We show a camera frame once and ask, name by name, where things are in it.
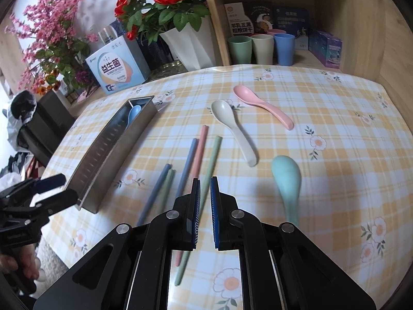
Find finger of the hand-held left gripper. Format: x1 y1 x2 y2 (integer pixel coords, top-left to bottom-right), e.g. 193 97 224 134
34 189 80 214
0 173 67 201

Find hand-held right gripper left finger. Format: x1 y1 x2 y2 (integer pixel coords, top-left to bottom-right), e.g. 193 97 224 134
32 177 202 310

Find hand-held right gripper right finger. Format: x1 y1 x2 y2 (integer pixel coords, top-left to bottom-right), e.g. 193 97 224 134
210 176 378 310

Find green chopstick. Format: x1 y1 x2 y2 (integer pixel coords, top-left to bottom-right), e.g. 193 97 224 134
174 136 223 286
160 169 176 197

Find blue chopstick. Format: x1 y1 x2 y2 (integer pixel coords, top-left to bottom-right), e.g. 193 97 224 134
175 138 198 198
136 164 171 227

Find long metal utensil tray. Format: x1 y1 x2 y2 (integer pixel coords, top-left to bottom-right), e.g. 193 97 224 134
65 96 158 214

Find pink chopstick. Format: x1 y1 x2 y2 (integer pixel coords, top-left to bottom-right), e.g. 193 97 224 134
174 125 209 267

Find green spoon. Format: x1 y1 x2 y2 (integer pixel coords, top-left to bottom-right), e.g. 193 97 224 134
271 156 302 227

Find beige spoon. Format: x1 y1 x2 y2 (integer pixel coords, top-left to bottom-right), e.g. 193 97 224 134
211 100 257 167

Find pink spoon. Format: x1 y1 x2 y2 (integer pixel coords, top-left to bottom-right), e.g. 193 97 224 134
233 85 294 130

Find person's left hand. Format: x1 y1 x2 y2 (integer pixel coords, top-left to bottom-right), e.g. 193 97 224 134
0 252 41 281

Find pile of clothes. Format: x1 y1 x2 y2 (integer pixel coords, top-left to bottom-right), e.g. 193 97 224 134
0 153 42 185

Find black chair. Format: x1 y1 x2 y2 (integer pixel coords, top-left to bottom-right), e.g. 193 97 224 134
19 90 78 172

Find black and white jacket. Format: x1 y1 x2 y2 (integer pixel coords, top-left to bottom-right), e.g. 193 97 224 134
3 90 37 127

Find small pink box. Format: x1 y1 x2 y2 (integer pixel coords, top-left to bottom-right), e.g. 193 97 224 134
66 87 97 104

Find yellow plaid floral tablecloth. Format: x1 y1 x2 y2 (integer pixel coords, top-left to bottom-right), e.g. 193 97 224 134
42 65 409 310

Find light blue spoon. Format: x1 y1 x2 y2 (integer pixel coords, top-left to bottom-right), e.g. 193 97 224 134
127 105 142 126

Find light blue printed box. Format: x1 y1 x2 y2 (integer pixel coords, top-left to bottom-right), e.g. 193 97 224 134
85 35 152 96

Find gold glass dish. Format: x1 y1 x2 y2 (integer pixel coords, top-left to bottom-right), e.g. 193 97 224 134
148 60 188 81

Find pink blossom plant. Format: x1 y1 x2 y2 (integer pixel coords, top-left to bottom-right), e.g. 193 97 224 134
5 0 99 96

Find metal tumbler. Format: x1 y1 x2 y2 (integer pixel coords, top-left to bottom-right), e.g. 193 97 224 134
98 27 118 44

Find green cup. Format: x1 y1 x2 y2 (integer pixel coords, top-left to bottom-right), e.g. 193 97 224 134
228 35 252 66

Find red roses in white vase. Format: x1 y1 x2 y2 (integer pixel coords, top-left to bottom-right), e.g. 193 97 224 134
114 0 217 72

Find beige cup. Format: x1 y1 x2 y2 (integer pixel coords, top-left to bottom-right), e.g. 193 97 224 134
251 34 275 66

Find blue cup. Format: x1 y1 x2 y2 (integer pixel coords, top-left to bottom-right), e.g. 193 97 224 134
274 33 296 66

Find wooden shelf unit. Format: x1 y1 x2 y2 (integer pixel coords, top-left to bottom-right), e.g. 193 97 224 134
198 0 409 110

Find white and black snack box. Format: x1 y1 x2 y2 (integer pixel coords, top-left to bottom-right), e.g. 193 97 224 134
224 4 254 37

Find purple box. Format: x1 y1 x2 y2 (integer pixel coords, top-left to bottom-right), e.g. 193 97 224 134
309 29 343 69

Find dark illustrated box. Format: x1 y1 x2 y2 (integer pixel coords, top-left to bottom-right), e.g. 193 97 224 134
247 2 274 35

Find blue and white box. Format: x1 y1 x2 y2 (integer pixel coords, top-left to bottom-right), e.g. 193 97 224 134
273 6 310 51

